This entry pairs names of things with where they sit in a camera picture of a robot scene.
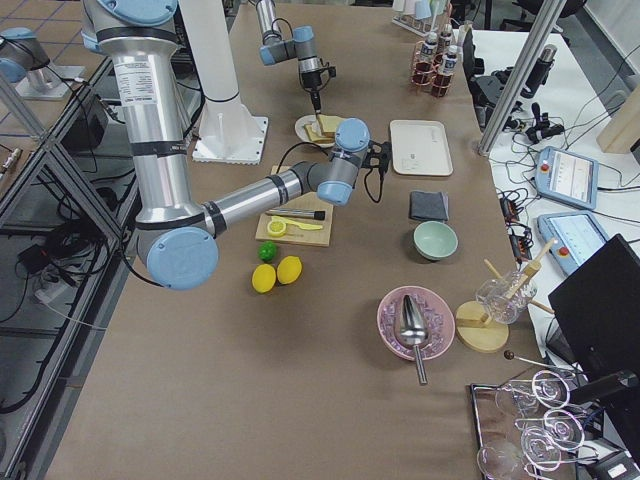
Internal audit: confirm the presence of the black thermos bottle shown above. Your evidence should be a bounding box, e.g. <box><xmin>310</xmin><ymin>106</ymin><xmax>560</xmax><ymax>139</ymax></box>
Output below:
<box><xmin>521</xmin><ymin>44</ymin><xmax>557</xmax><ymax>99</ymax></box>

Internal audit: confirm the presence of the yellow lemon lower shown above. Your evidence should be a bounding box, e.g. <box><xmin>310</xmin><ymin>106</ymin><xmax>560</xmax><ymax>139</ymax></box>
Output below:
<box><xmin>251</xmin><ymin>264</ymin><xmax>277</xmax><ymax>294</ymax></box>

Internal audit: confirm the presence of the dark drink bottle upper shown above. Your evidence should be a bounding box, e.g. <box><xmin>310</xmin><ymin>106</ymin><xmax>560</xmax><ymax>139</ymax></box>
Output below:
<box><xmin>419</xmin><ymin>31</ymin><xmax>438</xmax><ymax>69</ymax></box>

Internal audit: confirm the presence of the black monitor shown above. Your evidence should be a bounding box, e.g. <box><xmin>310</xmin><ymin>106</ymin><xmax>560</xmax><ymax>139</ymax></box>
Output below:
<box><xmin>547</xmin><ymin>233</ymin><xmax>640</xmax><ymax>386</ymax></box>

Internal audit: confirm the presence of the dark drink bottle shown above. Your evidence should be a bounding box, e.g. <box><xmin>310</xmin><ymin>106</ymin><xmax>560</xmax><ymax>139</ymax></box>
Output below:
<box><xmin>436</xmin><ymin>23</ymin><xmax>454</xmax><ymax>55</ymax></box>
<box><xmin>419</xmin><ymin>31</ymin><xmax>438</xmax><ymax>69</ymax></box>
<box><xmin>432</xmin><ymin>45</ymin><xmax>458</xmax><ymax>97</ymax></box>

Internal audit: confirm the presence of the dark drink bottle lower middle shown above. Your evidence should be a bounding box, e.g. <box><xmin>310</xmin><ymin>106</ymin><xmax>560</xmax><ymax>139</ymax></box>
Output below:
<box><xmin>436</xmin><ymin>23</ymin><xmax>454</xmax><ymax>55</ymax></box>

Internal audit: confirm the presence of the green bowl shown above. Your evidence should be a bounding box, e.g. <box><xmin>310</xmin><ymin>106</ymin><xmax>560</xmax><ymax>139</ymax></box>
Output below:
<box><xmin>413</xmin><ymin>221</ymin><xmax>459</xmax><ymax>261</ymax></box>

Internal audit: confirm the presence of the yellow plastic knife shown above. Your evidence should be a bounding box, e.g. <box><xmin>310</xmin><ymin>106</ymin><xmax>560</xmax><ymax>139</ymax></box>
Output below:
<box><xmin>284</xmin><ymin>218</ymin><xmax>324</xmax><ymax>231</ymax></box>

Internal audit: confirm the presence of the blue cup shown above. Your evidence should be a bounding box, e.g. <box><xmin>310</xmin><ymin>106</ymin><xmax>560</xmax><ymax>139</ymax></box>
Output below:
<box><xmin>413</xmin><ymin>0</ymin><xmax>432</xmax><ymax>20</ymax></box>

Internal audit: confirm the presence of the teach pendant near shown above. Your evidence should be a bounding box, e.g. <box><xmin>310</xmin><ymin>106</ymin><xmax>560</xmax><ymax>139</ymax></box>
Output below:
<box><xmin>537</xmin><ymin>210</ymin><xmax>609</xmax><ymax>275</ymax></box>

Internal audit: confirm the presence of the copper wire bottle rack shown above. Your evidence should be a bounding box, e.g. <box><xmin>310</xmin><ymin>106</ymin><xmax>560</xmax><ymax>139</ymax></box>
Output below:
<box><xmin>410</xmin><ymin>32</ymin><xmax>462</xmax><ymax>98</ymax></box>

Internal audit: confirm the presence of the dark drink bottle lower right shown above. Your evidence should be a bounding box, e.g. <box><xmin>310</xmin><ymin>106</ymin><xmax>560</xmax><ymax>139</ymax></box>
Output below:
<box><xmin>432</xmin><ymin>45</ymin><xmax>458</xmax><ymax>97</ymax></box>

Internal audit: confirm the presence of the pink bowl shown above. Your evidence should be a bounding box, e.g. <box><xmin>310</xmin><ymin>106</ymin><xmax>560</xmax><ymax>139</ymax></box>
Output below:
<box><xmin>377</xmin><ymin>286</ymin><xmax>455</xmax><ymax>362</ymax></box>

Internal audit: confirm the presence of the teach pendant far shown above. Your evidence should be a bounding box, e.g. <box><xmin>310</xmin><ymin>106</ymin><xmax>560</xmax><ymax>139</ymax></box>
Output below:
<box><xmin>534</xmin><ymin>147</ymin><xmax>599</xmax><ymax>210</ymax></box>

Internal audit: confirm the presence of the teach pendant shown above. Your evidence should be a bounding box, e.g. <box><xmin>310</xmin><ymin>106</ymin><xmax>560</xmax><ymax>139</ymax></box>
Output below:
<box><xmin>534</xmin><ymin>147</ymin><xmax>599</xmax><ymax>210</ymax></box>
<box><xmin>537</xmin><ymin>210</ymin><xmax>609</xmax><ymax>275</ymax></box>

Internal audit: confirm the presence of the steel scoop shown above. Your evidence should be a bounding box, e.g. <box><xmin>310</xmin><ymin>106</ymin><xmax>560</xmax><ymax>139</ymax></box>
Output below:
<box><xmin>394</xmin><ymin>294</ymin><xmax>429</xmax><ymax>386</ymax></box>

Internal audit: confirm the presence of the bread slice with egg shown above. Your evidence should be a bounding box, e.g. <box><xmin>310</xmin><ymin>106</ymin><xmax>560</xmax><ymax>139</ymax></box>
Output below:
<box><xmin>303</xmin><ymin>121</ymin><xmax>330</xmax><ymax>144</ymax></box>

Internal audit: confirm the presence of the yellow lemon upper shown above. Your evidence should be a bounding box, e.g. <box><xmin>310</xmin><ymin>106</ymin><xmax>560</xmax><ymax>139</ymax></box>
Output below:
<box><xmin>276</xmin><ymin>256</ymin><xmax>303</xmax><ymax>285</ymax></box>

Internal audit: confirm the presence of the yellow lemon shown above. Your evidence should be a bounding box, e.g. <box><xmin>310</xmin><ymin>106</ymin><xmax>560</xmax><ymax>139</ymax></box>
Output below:
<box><xmin>276</xmin><ymin>256</ymin><xmax>303</xmax><ymax>285</ymax></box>
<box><xmin>251</xmin><ymin>264</ymin><xmax>277</xmax><ymax>294</ymax></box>

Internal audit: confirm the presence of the aluminium frame post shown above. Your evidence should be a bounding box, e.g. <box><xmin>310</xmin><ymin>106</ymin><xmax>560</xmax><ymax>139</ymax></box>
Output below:
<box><xmin>477</xmin><ymin>0</ymin><xmax>566</xmax><ymax>157</ymax></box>

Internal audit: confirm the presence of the wine glass rack tray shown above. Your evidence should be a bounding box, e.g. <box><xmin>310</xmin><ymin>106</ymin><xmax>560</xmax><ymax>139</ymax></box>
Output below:
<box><xmin>470</xmin><ymin>369</ymin><xmax>598</xmax><ymax>479</ymax></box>

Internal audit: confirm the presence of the glass mug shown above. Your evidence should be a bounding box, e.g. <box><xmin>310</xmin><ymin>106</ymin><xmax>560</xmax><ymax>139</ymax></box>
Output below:
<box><xmin>476</xmin><ymin>271</ymin><xmax>538</xmax><ymax>325</ymax></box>

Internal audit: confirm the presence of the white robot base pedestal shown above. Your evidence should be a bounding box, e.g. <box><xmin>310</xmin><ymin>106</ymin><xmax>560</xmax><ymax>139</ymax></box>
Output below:
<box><xmin>179</xmin><ymin>0</ymin><xmax>268</xmax><ymax>165</ymax></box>

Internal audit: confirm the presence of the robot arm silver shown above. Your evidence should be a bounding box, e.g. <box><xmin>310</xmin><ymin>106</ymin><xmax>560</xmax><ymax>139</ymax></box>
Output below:
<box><xmin>82</xmin><ymin>1</ymin><xmax>372</xmax><ymax>290</ymax></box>
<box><xmin>251</xmin><ymin>0</ymin><xmax>336</xmax><ymax>116</ymax></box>

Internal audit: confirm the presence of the white round plate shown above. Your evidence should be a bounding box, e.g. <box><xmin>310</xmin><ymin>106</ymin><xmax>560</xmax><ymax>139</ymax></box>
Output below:
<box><xmin>294</xmin><ymin>114</ymin><xmax>344</xmax><ymax>147</ymax></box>

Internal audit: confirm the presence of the grey folded cloth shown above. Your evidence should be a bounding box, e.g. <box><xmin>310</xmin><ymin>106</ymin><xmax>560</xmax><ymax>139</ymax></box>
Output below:
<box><xmin>409</xmin><ymin>190</ymin><xmax>449</xmax><ymax>221</ymax></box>

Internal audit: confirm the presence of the cream rabbit tray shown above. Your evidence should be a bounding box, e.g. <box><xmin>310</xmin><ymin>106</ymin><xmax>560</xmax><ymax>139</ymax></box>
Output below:
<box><xmin>389</xmin><ymin>120</ymin><xmax>453</xmax><ymax>177</ymax></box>

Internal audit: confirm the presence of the white wire cup rack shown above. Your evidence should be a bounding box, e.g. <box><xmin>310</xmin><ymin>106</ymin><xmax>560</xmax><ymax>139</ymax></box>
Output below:
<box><xmin>391</xmin><ymin>0</ymin><xmax>452</xmax><ymax>37</ymax></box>

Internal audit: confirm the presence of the half lemon slice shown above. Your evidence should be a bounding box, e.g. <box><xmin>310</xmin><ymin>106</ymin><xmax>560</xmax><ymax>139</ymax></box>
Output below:
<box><xmin>266</xmin><ymin>217</ymin><xmax>287</xmax><ymax>238</ymax></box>

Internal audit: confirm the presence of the green lime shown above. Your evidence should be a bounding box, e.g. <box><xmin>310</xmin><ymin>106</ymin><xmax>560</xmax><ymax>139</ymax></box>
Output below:
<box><xmin>258</xmin><ymin>241</ymin><xmax>278</xmax><ymax>263</ymax></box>

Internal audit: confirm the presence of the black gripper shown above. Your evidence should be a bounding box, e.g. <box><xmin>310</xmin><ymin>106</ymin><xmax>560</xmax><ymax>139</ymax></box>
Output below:
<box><xmin>298</xmin><ymin>58</ymin><xmax>336</xmax><ymax>117</ymax></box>
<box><xmin>362</xmin><ymin>140</ymin><xmax>392</xmax><ymax>170</ymax></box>

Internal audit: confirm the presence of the steel muddler black tip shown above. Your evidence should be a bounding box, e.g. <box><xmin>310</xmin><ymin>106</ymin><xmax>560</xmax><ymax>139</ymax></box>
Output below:
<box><xmin>266</xmin><ymin>209</ymin><xmax>326</xmax><ymax>221</ymax></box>

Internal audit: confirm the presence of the wooden mug tree stand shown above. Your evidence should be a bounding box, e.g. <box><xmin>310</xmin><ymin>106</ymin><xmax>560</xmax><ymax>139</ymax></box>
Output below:
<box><xmin>455</xmin><ymin>239</ymin><xmax>556</xmax><ymax>353</ymax></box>

